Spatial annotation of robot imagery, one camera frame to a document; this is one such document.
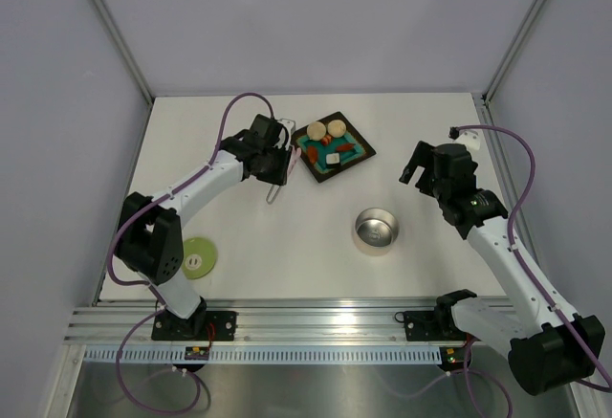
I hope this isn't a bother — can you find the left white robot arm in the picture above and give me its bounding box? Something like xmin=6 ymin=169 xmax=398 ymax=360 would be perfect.
xmin=113 ymin=115 xmax=295 ymax=341

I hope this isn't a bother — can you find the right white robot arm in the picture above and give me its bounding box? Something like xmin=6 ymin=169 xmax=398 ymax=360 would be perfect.
xmin=400 ymin=142 xmax=605 ymax=395

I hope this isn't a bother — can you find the orange sausage piece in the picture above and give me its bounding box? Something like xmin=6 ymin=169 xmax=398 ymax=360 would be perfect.
xmin=307 ymin=145 xmax=319 ymax=165

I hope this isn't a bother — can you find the left round bread bun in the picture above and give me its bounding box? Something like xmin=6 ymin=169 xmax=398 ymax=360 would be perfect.
xmin=306 ymin=121 xmax=327 ymax=142

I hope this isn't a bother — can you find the round bread bun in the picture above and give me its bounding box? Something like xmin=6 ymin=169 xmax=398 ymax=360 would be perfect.
xmin=327 ymin=120 xmax=347 ymax=139
xmin=306 ymin=121 xmax=327 ymax=142

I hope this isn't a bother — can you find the small red tomato piece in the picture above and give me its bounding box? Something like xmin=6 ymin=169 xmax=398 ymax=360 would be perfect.
xmin=321 ymin=135 xmax=333 ymax=146

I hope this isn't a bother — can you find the stainless steel bowl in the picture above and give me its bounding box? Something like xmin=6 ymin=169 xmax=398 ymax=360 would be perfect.
xmin=353 ymin=208 xmax=400 ymax=253

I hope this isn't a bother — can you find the right round bread bun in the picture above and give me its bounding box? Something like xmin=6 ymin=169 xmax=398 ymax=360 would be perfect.
xmin=327 ymin=120 xmax=347 ymax=139

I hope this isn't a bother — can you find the green round lid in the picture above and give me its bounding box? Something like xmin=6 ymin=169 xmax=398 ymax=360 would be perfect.
xmin=182 ymin=237 xmax=218 ymax=280

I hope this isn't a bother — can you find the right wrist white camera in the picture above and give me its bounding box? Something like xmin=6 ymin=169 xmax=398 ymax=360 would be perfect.
xmin=448 ymin=127 xmax=481 ymax=152

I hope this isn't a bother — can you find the wrist white camera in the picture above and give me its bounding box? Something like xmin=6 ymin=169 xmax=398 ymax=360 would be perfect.
xmin=278 ymin=118 xmax=296 ymax=136
xmin=448 ymin=127 xmax=481 ymax=152

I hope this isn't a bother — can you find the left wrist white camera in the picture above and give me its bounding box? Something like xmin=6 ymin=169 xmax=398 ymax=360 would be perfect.
xmin=278 ymin=118 xmax=296 ymax=136

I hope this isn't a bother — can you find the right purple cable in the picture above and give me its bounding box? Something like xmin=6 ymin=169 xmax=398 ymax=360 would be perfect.
xmin=377 ymin=124 xmax=612 ymax=418

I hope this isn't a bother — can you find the purple cable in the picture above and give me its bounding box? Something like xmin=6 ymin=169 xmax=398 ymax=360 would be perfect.
xmin=377 ymin=124 xmax=612 ymax=418
xmin=108 ymin=92 xmax=276 ymax=411

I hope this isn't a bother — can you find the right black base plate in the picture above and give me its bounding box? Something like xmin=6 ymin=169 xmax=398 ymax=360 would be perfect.
xmin=393 ymin=310 xmax=474 ymax=343

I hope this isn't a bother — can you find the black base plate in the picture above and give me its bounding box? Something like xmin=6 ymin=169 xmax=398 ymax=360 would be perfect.
xmin=151 ymin=310 xmax=237 ymax=341
xmin=393 ymin=310 xmax=474 ymax=343

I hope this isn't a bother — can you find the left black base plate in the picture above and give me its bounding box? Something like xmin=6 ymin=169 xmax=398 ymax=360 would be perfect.
xmin=151 ymin=310 xmax=237 ymax=341

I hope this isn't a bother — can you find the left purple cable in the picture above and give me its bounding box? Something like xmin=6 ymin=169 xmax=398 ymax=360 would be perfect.
xmin=108 ymin=92 xmax=276 ymax=411

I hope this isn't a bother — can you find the aluminium rail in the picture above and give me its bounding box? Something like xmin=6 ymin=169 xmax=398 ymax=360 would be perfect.
xmin=64 ymin=297 xmax=515 ymax=346

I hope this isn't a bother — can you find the right aluminium frame post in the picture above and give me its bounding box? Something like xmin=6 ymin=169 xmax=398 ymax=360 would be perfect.
xmin=481 ymin=0 xmax=549 ymax=107

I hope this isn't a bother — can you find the aluminium frame post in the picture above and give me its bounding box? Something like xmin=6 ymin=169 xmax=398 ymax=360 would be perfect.
xmin=481 ymin=0 xmax=549 ymax=107
xmin=88 ymin=0 xmax=155 ymax=107

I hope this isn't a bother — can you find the white slotted cable duct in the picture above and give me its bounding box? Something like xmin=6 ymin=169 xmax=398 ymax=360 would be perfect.
xmin=84 ymin=345 xmax=442 ymax=365

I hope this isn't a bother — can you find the left aluminium frame post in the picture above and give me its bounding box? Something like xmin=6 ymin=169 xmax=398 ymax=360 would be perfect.
xmin=88 ymin=0 xmax=155 ymax=107

